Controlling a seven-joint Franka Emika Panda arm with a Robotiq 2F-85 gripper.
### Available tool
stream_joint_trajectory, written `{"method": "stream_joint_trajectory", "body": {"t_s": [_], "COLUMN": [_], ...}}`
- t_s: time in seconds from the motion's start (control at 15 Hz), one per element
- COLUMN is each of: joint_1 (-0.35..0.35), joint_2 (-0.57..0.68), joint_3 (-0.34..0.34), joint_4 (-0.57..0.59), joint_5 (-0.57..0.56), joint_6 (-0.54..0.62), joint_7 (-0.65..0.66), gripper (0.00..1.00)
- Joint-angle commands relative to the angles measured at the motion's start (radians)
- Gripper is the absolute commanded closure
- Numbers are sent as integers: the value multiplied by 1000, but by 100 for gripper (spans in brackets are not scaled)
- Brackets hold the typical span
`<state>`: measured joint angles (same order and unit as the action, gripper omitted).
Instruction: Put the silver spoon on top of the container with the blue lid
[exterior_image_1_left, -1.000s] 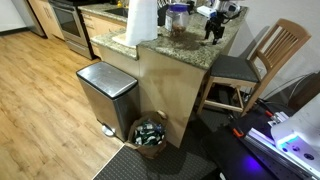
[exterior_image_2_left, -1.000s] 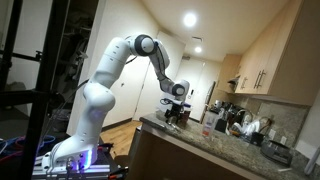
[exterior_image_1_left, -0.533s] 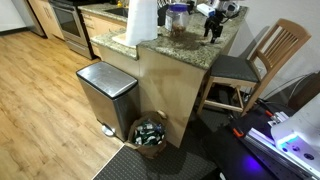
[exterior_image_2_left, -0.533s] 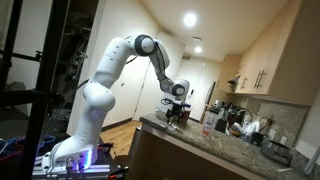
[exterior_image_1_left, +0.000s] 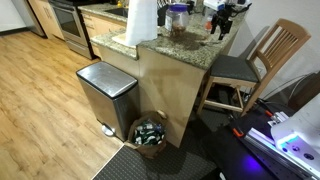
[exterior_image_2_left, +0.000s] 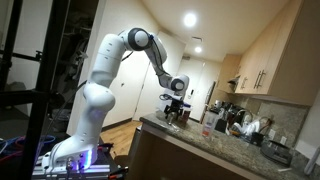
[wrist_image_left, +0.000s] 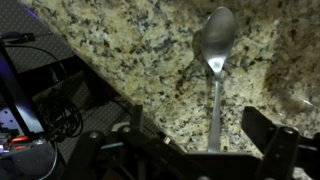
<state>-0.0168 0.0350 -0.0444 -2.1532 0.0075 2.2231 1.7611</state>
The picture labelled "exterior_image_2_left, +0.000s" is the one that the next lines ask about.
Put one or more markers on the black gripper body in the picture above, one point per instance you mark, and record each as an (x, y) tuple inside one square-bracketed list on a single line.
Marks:
[(174, 106)]

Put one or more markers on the silver spoon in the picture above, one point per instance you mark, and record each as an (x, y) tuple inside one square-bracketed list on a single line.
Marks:
[(171, 122)]

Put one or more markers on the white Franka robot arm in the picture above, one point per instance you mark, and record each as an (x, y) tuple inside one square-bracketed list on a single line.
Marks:
[(100, 100)]

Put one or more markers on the aluminium robot base platform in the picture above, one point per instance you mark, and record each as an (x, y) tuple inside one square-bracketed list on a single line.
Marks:
[(100, 168)]

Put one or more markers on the clear jar with blue lid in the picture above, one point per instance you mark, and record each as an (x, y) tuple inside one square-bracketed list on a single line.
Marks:
[(186, 115)]

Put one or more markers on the white paper towel roll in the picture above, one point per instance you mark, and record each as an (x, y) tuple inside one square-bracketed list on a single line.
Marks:
[(162, 106)]

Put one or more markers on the white door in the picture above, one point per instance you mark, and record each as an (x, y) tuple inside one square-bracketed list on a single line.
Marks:
[(146, 93)]

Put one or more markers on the granite topped kitchen counter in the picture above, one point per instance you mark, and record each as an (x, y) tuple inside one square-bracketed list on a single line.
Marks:
[(173, 150)]

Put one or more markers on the clear bottle with orange label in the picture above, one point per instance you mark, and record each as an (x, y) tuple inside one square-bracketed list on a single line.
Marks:
[(209, 125)]

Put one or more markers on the black box on counter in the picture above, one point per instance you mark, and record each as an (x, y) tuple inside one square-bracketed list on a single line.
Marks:
[(221, 125)]

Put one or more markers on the small round ceiling light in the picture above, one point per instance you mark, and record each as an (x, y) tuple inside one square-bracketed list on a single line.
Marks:
[(198, 49)]

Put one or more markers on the range hood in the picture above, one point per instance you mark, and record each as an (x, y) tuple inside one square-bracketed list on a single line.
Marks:
[(234, 81)]

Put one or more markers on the curved kitchen faucet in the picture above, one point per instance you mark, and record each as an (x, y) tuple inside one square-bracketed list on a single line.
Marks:
[(244, 113)]

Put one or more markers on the orange clamp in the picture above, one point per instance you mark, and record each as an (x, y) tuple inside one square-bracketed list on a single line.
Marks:
[(118, 173)]

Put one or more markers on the black cup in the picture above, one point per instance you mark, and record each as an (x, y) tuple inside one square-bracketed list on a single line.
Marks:
[(257, 139)]

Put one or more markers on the large round ceiling light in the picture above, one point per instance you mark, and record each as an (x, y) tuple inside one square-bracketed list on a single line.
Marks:
[(190, 20)]

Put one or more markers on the black frying pan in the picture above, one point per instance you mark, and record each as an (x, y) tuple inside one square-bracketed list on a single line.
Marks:
[(276, 152)]

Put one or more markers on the white wall outlet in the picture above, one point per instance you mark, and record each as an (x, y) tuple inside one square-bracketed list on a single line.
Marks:
[(272, 134)]

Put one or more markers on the wooden wall cabinets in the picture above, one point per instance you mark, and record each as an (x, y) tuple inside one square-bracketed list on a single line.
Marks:
[(283, 60)]

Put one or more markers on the black metal frame stand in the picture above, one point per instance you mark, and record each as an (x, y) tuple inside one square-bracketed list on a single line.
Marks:
[(43, 83)]

